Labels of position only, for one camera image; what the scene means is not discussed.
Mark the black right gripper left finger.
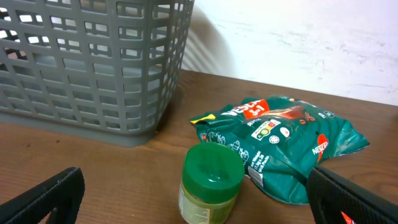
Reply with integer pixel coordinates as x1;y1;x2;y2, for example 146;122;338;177
1;167;85;224

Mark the grey plastic lattice basket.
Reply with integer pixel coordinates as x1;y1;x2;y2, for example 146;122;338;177
1;0;194;147

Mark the green lidded jar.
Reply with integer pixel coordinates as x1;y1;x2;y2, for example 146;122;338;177
178;142;244;224

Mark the green Nescafe coffee bag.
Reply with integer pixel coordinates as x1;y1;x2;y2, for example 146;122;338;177
190;95;369;205

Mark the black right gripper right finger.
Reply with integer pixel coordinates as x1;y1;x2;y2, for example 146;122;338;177
306;166;397;223

